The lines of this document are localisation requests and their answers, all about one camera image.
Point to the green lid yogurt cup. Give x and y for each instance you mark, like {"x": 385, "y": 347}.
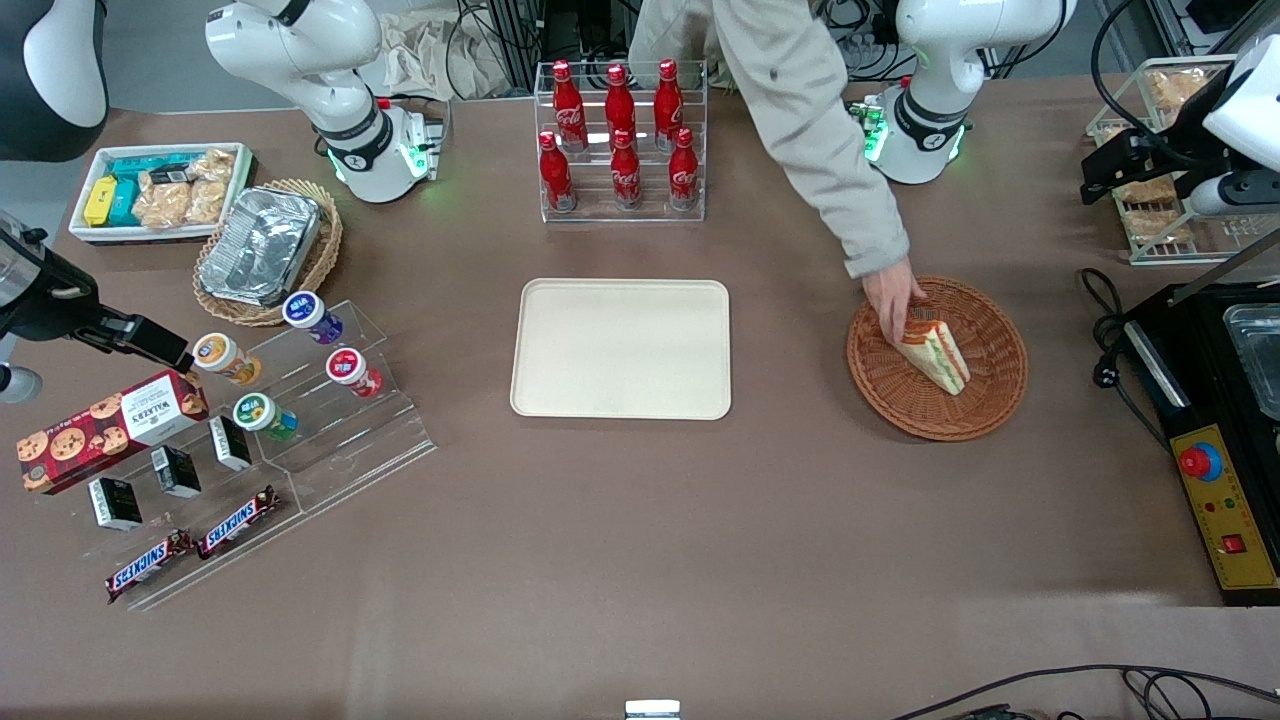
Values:
{"x": 254, "y": 411}

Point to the clear acrylic stepped display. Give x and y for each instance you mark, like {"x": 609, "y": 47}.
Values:
{"x": 370, "y": 440}
{"x": 220, "y": 575}

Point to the triangular sandwich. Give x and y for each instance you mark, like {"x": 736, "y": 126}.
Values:
{"x": 938, "y": 357}

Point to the small black carton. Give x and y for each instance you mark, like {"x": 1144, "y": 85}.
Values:
{"x": 176, "y": 472}
{"x": 231, "y": 443}
{"x": 115, "y": 504}

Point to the clear acrylic bottle rack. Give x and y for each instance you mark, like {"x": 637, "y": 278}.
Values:
{"x": 620, "y": 215}

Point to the black tabletop machine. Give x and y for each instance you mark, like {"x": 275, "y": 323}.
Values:
{"x": 1200, "y": 380}

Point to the teal small box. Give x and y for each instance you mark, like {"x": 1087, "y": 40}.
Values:
{"x": 125, "y": 203}
{"x": 145, "y": 166}

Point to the orange lid yogurt cup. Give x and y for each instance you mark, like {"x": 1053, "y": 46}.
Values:
{"x": 218, "y": 355}

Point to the yellow control panel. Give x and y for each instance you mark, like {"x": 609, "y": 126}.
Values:
{"x": 1225, "y": 510}

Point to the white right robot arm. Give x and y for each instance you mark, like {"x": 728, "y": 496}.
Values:
{"x": 300, "y": 50}

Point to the red emergency stop button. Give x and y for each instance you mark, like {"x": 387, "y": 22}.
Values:
{"x": 1200, "y": 461}

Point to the round brown wicker basket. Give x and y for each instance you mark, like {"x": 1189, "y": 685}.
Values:
{"x": 985, "y": 400}

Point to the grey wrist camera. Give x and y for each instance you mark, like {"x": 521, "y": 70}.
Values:
{"x": 18, "y": 384}
{"x": 1235, "y": 192}

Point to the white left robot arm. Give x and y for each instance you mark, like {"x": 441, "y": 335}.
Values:
{"x": 935, "y": 60}

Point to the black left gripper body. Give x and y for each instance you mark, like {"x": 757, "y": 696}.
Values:
{"x": 1176, "y": 133}

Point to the cream plastic tray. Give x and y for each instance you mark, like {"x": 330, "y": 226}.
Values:
{"x": 620, "y": 348}

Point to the person arm beige sleeve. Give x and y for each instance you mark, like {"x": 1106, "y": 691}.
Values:
{"x": 830, "y": 160}

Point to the yellow small box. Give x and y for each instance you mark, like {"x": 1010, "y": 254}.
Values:
{"x": 100, "y": 200}

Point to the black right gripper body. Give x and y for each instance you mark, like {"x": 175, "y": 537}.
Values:
{"x": 52, "y": 312}

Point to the person torso beige jacket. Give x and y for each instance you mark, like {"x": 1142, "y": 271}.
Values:
{"x": 680, "y": 40}

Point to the white rectangular snack bin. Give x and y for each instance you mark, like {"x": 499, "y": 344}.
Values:
{"x": 85, "y": 232}

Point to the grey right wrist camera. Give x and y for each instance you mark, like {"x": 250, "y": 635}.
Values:
{"x": 18, "y": 384}

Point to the purple lid yogurt cup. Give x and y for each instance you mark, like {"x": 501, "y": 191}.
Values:
{"x": 305, "y": 310}

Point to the Snickers chocolate bar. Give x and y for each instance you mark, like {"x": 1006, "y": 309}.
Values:
{"x": 238, "y": 522}
{"x": 148, "y": 566}

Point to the red cola bottle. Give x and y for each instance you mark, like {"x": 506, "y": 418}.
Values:
{"x": 569, "y": 110}
{"x": 683, "y": 178}
{"x": 620, "y": 105}
{"x": 626, "y": 178}
{"x": 668, "y": 105}
{"x": 556, "y": 180}

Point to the beige cloth bag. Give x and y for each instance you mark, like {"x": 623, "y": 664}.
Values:
{"x": 430, "y": 55}

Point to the red Walkers cookie box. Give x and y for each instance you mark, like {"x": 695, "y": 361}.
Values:
{"x": 100, "y": 430}

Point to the aluminium foil tray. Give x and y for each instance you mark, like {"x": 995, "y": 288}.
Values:
{"x": 260, "y": 245}

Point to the person's bare hand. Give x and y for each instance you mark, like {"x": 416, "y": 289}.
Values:
{"x": 893, "y": 295}

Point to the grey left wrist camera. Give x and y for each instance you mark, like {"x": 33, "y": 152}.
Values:
{"x": 1235, "y": 192}

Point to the oval tan wicker basket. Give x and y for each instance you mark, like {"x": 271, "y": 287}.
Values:
{"x": 325, "y": 250}

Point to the red lid yogurt cup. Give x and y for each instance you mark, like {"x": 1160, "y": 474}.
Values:
{"x": 346, "y": 366}

